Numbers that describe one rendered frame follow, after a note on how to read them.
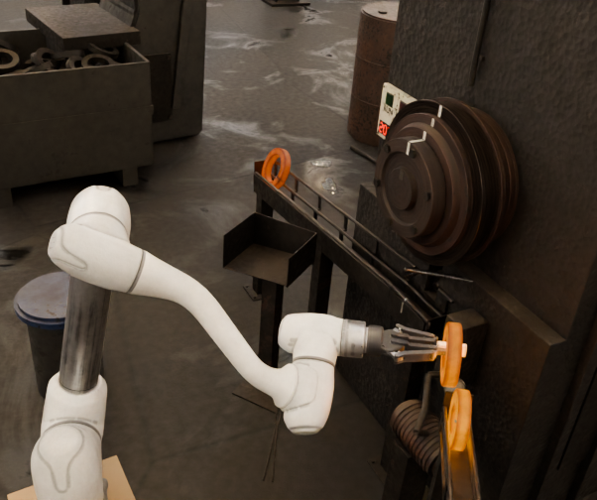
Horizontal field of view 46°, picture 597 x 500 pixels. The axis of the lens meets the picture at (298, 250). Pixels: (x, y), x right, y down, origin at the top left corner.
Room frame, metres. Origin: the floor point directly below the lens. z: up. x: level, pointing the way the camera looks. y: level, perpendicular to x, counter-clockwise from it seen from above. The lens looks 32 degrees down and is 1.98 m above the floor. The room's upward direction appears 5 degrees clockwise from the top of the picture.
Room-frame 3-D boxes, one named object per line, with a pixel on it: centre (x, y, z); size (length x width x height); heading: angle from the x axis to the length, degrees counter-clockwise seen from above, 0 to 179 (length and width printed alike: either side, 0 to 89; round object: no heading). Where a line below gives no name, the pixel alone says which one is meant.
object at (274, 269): (2.11, 0.10, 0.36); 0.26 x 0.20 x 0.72; 64
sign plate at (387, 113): (2.16, -0.30, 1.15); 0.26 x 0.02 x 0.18; 29
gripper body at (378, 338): (1.33, -0.23, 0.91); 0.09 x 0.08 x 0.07; 84
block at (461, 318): (1.61, -0.50, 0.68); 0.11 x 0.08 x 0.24; 119
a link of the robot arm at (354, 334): (1.33, -0.15, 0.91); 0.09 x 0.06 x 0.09; 174
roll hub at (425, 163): (1.76, -0.29, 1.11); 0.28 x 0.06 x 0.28; 29
